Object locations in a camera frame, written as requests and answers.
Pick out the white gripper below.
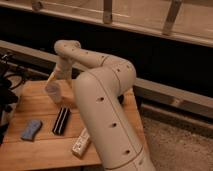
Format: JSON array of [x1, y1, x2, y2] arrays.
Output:
[[46, 58, 74, 89]]

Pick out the translucent white cup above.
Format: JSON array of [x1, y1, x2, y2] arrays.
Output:
[[45, 82, 62, 103]]

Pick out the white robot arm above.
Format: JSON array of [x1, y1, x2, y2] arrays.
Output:
[[46, 40, 156, 171]]

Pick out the black striped box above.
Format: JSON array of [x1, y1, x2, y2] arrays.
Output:
[[52, 107, 71, 135]]

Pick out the wooden cutting board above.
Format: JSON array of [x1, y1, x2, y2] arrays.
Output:
[[0, 81, 147, 171]]

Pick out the black bowl with red items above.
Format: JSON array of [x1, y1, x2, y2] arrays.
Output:
[[117, 94, 124, 104]]

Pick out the blue sponge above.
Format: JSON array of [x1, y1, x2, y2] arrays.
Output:
[[20, 120, 42, 141]]

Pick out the black equipment with cables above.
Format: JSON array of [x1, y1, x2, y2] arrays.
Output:
[[0, 55, 18, 145]]

